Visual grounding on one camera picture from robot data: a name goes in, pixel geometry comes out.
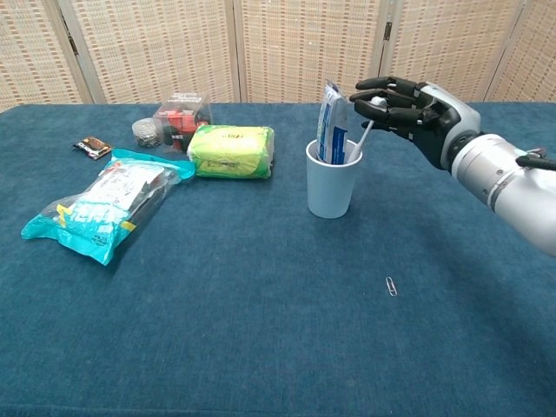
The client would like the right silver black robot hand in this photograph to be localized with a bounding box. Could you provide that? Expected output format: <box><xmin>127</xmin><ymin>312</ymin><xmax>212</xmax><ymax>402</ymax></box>
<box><xmin>348</xmin><ymin>76</ymin><xmax>483</xmax><ymax>171</ymax></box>

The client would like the white toothbrush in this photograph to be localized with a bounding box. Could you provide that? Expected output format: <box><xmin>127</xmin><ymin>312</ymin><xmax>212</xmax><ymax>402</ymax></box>
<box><xmin>350</xmin><ymin>96</ymin><xmax>387</xmax><ymax>164</ymax></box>

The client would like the blue white toothpaste tube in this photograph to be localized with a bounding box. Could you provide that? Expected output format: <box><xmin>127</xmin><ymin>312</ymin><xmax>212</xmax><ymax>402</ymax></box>
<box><xmin>316</xmin><ymin>78</ymin><xmax>349</xmax><ymax>166</ymax></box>

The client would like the white plastic cup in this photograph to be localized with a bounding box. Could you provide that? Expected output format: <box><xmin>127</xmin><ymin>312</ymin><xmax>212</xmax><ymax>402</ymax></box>
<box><xmin>305</xmin><ymin>138</ymin><xmax>364</xmax><ymax>219</ymax></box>

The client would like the green tissue pack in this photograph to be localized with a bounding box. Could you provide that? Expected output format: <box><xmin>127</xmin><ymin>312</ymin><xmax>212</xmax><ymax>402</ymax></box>
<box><xmin>187</xmin><ymin>124</ymin><xmax>277</xmax><ymax>181</ymax></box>

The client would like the woven folding screen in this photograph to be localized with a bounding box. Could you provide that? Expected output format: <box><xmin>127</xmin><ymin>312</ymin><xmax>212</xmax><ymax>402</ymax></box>
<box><xmin>0</xmin><ymin>0</ymin><xmax>556</xmax><ymax>115</ymax></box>

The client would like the clear box with red contents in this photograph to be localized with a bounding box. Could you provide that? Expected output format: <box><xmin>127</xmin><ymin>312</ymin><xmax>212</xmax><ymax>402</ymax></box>
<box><xmin>152</xmin><ymin>91</ymin><xmax>215</xmax><ymax>155</ymax></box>

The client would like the blue table cloth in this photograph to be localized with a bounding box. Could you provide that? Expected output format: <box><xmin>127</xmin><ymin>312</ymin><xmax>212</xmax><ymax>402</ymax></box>
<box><xmin>0</xmin><ymin>102</ymin><xmax>556</xmax><ymax>417</ymax></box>

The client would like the small brown snack packet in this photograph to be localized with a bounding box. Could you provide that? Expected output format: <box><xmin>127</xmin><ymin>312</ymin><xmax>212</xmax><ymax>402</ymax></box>
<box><xmin>71</xmin><ymin>136</ymin><xmax>114</xmax><ymax>162</ymax></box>

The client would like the teal clear snack bag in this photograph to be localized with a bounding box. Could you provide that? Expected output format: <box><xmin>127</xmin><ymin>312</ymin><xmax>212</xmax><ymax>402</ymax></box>
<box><xmin>20</xmin><ymin>148</ymin><xmax>197</xmax><ymax>267</ymax></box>

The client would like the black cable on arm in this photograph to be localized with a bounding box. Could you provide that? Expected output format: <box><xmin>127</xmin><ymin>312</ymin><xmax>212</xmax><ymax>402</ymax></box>
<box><xmin>515</xmin><ymin>149</ymin><xmax>556</xmax><ymax>171</ymax></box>

